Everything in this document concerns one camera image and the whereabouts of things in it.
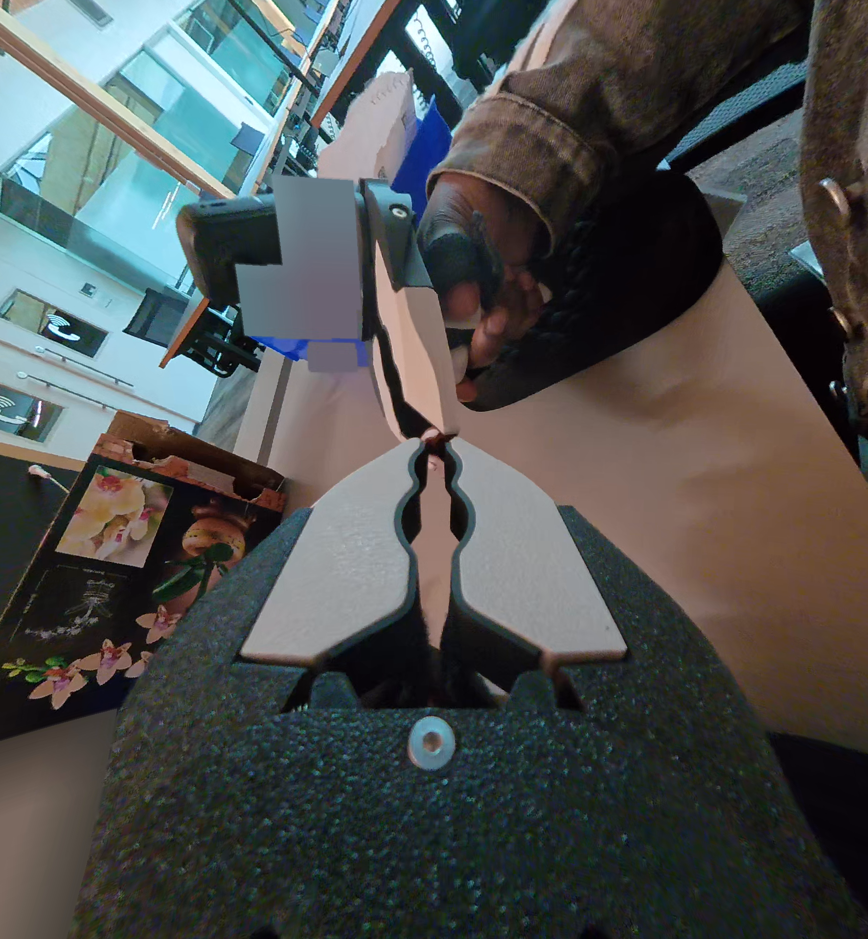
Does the heap of white paper bags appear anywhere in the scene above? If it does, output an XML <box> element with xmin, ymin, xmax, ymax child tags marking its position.
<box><xmin>317</xmin><ymin>69</ymin><xmax>419</xmax><ymax>184</ymax></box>

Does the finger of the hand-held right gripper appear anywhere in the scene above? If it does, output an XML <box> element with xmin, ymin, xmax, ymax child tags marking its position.
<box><xmin>370</xmin><ymin>238</ymin><xmax>463</xmax><ymax>441</ymax></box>

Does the wooden table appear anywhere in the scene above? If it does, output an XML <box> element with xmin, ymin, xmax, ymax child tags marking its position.
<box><xmin>309</xmin><ymin>0</ymin><xmax>479</xmax><ymax>129</ymax></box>
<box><xmin>159</xmin><ymin>293</ymin><xmax>262</xmax><ymax>379</ymax></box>

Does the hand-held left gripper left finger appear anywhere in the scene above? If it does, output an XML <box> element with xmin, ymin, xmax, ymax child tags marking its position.
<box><xmin>239</xmin><ymin>439</ymin><xmax>426</xmax><ymax>669</ymax></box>

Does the person's right hand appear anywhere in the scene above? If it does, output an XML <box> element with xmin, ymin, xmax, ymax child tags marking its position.
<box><xmin>418</xmin><ymin>170</ymin><xmax>552</xmax><ymax>403</ymax></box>

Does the black orchid lego box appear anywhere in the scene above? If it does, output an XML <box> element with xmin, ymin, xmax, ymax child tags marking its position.
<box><xmin>1</xmin><ymin>411</ymin><xmax>288</xmax><ymax>735</ymax></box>

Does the black mesh cushion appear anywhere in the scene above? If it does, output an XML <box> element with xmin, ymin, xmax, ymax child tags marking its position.
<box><xmin>471</xmin><ymin>172</ymin><xmax>725</xmax><ymax>412</ymax></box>

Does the black office chair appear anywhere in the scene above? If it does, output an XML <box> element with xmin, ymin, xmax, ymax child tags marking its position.
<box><xmin>122</xmin><ymin>286</ymin><xmax>189</xmax><ymax>349</ymax></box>

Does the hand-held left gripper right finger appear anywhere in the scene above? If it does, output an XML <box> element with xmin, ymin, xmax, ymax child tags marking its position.
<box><xmin>443</xmin><ymin>437</ymin><xmax>628</xmax><ymax>674</ymax></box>

